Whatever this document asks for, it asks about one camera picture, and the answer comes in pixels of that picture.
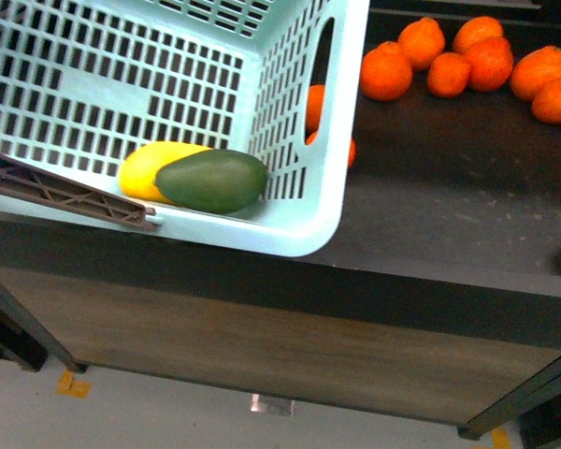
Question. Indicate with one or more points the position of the green avocado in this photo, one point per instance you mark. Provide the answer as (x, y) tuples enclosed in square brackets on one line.
[(213, 181)]

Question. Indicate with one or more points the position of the yellow mango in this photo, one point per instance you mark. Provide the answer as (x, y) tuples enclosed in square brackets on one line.
[(137, 172)]

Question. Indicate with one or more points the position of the light blue plastic basket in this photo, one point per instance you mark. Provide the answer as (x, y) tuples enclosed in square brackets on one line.
[(84, 83)]

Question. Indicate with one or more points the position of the orange tangerine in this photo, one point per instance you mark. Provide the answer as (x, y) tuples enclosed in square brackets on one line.
[(386, 73)]

